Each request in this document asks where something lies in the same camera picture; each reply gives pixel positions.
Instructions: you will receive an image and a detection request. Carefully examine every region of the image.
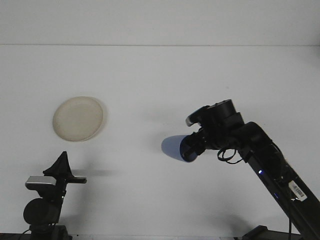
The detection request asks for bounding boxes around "pale blue cup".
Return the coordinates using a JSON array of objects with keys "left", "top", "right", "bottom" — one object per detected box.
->
[{"left": 161, "top": 134, "right": 199, "bottom": 164}]

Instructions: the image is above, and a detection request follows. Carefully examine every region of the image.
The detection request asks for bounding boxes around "pale round plate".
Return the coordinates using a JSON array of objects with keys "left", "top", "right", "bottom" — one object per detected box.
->
[{"left": 52, "top": 96, "right": 104, "bottom": 143}]

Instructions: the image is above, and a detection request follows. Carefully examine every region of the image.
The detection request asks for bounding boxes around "arm looped wrist cable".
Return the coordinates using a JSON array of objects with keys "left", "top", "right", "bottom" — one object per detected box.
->
[{"left": 216, "top": 146, "right": 239, "bottom": 165}]

